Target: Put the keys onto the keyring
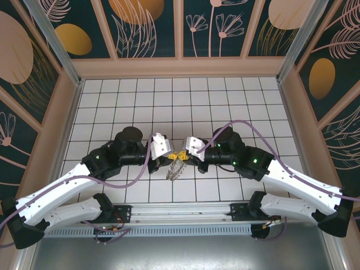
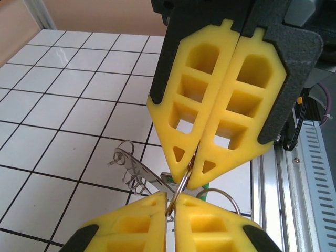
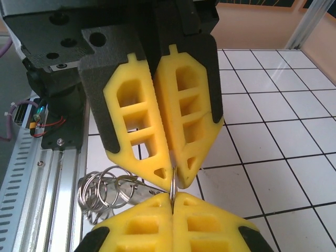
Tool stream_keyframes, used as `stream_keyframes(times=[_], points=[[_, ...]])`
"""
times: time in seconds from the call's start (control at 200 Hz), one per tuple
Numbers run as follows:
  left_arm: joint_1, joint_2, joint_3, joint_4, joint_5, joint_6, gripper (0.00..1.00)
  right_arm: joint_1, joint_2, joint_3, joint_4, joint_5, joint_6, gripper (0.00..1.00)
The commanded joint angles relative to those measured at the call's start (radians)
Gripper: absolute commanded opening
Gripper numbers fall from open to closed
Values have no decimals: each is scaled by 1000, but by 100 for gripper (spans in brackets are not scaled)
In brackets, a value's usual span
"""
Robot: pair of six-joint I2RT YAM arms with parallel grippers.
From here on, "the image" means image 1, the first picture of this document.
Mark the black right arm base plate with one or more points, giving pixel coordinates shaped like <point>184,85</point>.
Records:
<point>239,212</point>

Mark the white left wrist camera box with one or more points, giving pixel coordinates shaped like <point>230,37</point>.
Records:
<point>160,147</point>

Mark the aluminium corner post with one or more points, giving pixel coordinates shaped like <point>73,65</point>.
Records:
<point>298,42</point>
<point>56,42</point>

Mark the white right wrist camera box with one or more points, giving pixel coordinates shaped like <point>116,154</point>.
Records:
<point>194,146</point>

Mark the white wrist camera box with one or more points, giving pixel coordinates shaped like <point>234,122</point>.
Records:
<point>194,146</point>
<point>160,147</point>

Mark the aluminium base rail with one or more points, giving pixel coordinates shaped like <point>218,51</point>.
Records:
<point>180,209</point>

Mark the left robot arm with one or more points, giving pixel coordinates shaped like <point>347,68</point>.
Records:
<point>50,191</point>

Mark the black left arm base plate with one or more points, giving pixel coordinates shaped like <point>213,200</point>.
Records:
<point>123,211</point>

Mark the grey metal sheet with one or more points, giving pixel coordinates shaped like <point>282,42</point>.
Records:
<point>180,253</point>

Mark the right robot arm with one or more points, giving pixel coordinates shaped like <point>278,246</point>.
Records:
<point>298,180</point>

